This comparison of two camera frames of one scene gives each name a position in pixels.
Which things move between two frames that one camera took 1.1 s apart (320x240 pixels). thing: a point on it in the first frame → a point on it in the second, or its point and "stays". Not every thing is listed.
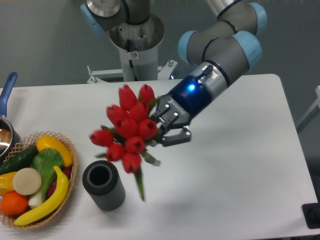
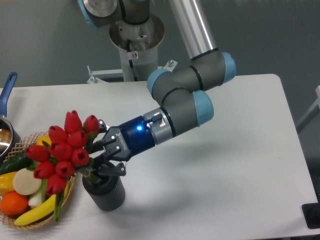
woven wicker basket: (27, 143) stays
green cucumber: (21, 161) stays
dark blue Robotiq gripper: (176, 107) → (129, 139)
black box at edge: (311, 213) stays
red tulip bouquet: (132, 129) → (68, 150)
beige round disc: (26, 181) stays
